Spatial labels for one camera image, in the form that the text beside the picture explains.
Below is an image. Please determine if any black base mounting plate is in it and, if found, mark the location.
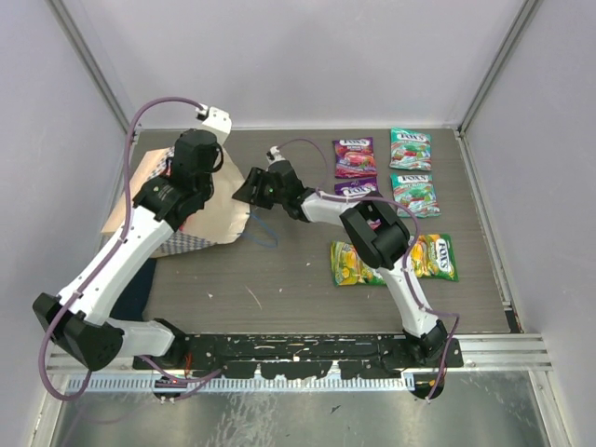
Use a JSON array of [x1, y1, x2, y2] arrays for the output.
[[132, 332, 465, 381]]

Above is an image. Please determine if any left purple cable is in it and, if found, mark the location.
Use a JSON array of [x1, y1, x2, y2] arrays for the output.
[[36, 96, 224, 402]]

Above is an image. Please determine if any teal white snack packet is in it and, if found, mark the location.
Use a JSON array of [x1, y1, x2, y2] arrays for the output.
[[390, 174, 441, 218]]

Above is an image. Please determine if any purple snack packet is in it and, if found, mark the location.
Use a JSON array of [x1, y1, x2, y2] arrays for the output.
[[334, 177, 380, 206], [332, 137, 377, 179]]

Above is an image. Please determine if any green snack packet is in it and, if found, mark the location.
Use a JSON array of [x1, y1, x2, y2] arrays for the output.
[[331, 241, 386, 286], [410, 234, 459, 282]]

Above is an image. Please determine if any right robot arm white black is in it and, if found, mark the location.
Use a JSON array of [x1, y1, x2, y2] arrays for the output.
[[233, 160, 451, 367]]

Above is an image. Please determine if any purple cable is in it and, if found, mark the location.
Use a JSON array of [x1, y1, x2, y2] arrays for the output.
[[36, 96, 224, 402], [272, 138, 461, 401]]

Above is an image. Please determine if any dark navy cloth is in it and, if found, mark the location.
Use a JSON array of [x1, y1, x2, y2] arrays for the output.
[[110, 258, 156, 321]]

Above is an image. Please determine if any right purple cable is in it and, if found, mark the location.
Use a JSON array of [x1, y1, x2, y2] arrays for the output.
[[272, 138, 461, 401]]

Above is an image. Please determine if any white slotted cable duct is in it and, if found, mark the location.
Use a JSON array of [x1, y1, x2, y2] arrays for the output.
[[87, 372, 414, 392]]

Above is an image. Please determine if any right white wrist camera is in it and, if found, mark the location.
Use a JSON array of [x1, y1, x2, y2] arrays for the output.
[[265, 146, 286, 165]]

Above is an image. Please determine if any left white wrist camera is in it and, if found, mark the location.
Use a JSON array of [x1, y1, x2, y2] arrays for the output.
[[196, 104, 232, 146]]

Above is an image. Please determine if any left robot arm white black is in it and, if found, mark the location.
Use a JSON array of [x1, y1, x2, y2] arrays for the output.
[[33, 129, 224, 372]]

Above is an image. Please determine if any teal mint candy packet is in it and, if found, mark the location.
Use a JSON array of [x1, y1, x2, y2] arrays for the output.
[[389, 128, 432, 171]]

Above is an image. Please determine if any blue checkered paper bag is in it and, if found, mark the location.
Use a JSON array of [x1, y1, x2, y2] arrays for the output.
[[101, 147, 251, 258]]

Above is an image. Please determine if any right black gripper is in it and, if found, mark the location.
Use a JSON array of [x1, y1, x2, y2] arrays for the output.
[[231, 168, 286, 211]]

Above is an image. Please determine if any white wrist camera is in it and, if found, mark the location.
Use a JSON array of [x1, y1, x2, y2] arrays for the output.
[[265, 146, 286, 165], [196, 104, 232, 146]]

